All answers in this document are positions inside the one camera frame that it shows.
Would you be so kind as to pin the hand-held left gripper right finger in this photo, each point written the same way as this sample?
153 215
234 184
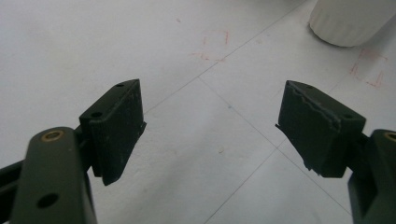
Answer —
317 133

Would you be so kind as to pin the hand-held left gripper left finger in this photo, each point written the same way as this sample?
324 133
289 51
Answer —
115 130

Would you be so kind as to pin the white ribbed bowl of grains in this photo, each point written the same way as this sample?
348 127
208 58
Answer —
348 21

